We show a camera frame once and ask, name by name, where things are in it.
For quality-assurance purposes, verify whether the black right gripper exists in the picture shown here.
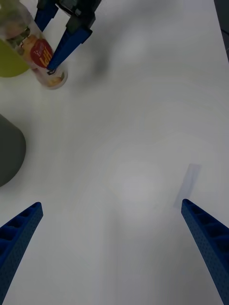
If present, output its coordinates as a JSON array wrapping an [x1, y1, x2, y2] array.
[[34, 0, 103, 71]]

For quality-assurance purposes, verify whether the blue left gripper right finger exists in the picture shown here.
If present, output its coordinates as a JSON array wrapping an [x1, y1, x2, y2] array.
[[181, 198, 229, 305]]

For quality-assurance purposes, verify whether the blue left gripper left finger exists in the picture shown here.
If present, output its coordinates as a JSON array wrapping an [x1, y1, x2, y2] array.
[[0, 202, 44, 305]]

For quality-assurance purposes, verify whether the clear bottle with red label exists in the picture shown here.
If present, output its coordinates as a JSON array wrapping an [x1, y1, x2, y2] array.
[[0, 0, 69, 90]]

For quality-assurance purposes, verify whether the yellow-green plastic bin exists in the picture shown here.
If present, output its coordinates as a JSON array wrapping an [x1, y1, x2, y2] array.
[[0, 37, 31, 78]]

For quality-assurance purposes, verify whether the grey plastic bin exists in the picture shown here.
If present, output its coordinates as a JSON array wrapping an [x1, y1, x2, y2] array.
[[0, 113, 26, 188]]

